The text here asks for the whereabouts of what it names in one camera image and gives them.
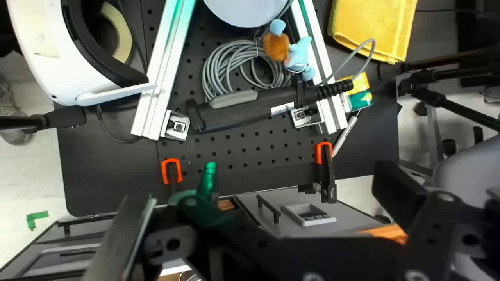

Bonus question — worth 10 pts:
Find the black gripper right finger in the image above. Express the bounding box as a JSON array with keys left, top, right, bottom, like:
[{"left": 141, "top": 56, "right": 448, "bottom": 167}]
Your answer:
[{"left": 373, "top": 157, "right": 466, "bottom": 281}]

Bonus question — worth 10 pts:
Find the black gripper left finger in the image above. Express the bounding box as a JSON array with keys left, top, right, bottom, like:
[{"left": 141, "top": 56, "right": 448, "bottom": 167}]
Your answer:
[{"left": 96, "top": 193, "right": 160, "bottom": 281}]

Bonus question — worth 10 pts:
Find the blue orange plush toy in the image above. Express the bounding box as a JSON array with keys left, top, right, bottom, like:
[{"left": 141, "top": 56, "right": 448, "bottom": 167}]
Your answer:
[{"left": 262, "top": 17, "right": 318, "bottom": 82}]

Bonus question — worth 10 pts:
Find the wooden play kitchen unit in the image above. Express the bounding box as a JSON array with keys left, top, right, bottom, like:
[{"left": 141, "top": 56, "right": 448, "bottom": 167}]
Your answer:
[{"left": 0, "top": 188, "right": 412, "bottom": 281}]

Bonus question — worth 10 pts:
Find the black bar clamp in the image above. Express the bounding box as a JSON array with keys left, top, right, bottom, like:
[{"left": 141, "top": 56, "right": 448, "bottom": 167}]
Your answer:
[{"left": 299, "top": 149, "right": 341, "bottom": 204}]

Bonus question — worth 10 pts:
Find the orange clamp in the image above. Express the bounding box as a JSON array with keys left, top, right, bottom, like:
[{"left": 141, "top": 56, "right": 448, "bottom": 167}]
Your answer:
[
  {"left": 313, "top": 139, "right": 337, "bottom": 167},
  {"left": 160, "top": 156, "right": 187, "bottom": 187}
]

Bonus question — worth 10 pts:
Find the white marker pen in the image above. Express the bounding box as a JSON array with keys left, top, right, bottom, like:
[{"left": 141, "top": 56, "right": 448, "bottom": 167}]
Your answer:
[{"left": 332, "top": 114, "right": 363, "bottom": 159}]

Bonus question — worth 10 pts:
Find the green spring clamp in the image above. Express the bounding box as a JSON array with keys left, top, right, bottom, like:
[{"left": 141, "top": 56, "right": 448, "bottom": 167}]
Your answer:
[{"left": 168, "top": 160, "right": 227, "bottom": 226}]

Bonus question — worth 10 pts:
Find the yellow green small box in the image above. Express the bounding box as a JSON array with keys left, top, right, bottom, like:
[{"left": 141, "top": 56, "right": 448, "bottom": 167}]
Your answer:
[{"left": 343, "top": 70, "right": 376, "bottom": 114}]

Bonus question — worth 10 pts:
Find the black perforated robot table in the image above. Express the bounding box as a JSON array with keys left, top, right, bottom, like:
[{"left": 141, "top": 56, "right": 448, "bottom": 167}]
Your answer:
[{"left": 54, "top": 0, "right": 404, "bottom": 218}]

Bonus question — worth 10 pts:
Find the yellow cloth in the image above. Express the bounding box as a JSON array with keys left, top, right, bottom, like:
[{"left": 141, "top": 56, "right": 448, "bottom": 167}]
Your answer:
[{"left": 327, "top": 0, "right": 421, "bottom": 67}]

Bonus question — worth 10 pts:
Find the light grey disc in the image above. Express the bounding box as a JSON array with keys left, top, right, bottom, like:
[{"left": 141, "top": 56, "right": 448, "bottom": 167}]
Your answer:
[{"left": 201, "top": 0, "right": 291, "bottom": 31}]

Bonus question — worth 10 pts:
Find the black camera tripod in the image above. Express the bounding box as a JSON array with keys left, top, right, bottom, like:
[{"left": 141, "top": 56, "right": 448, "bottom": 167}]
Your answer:
[{"left": 398, "top": 45, "right": 500, "bottom": 132}]

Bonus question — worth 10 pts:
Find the aluminium rail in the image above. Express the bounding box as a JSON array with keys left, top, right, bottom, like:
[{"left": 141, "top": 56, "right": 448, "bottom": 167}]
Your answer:
[
  {"left": 288, "top": 0, "right": 351, "bottom": 135},
  {"left": 130, "top": 0, "right": 199, "bottom": 142}
]

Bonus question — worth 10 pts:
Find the black handle tool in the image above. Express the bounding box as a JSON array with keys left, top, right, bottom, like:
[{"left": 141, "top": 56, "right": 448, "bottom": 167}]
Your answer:
[{"left": 185, "top": 76, "right": 357, "bottom": 134}]

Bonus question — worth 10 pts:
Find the coiled grey cable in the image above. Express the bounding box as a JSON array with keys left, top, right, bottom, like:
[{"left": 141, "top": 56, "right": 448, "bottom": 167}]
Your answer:
[{"left": 201, "top": 37, "right": 294, "bottom": 103}]

